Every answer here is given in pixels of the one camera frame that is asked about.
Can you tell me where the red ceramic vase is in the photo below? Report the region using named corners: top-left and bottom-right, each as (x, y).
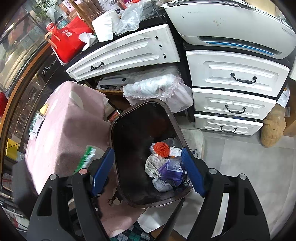
top-left (0, 92), bottom-right (8, 118)

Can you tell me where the wooden curved railing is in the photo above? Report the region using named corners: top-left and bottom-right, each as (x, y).
top-left (1, 42), bottom-right (52, 165)

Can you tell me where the red gift bag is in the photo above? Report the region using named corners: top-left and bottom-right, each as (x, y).
top-left (44, 16), bottom-right (93, 65)

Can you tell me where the white upper drawer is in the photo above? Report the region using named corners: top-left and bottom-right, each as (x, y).
top-left (186, 50), bottom-right (290, 97)

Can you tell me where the white bottom drawer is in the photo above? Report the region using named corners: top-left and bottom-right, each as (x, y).
top-left (194, 114), bottom-right (263, 136)

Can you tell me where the long white top drawer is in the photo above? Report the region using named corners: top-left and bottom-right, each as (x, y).
top-left (66, 24), bottom-right (180, 82)

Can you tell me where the tan burlap sack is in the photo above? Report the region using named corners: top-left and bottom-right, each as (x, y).
top-left (260, 104), bottom-right (287, 148)

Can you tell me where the clear plastic bag on counter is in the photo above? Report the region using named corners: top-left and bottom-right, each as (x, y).
top-left (115, 1), bottom-right (147, 36)

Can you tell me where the pink polka dot tablecloth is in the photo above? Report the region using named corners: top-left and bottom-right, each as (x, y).
top-left (25, 81), bottom-right (141, 240)

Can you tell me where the white middle drawer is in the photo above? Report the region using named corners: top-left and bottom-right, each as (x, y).
top-left (192, 88), bottom-right (276, 120)

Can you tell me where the white paper cup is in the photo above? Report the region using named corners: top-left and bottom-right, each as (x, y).
top-left (79, 32), bottom-right (98, 51)

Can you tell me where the white printer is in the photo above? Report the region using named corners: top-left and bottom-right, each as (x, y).
top-left (163, 1), bottom-right (295, 59)

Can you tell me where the purple plastic bag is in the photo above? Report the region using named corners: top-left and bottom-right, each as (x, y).
top-left (158, 157), bottom-right (185, 187)

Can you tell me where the white lace cloth bundle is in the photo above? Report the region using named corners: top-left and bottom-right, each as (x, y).
top-left (123, 65), bottom-right (194, 113)

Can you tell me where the orange foam fruit net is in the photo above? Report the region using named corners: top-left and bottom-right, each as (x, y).
top-left (153, 142), bottom-right (170, 158)

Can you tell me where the white tissue pile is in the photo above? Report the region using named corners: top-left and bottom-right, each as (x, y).
top-left (144, 142), bottom-right (182, 192)

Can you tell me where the black trash bin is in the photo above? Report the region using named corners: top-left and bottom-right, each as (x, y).
top-left (109, 99), bottom-right (193, 209)

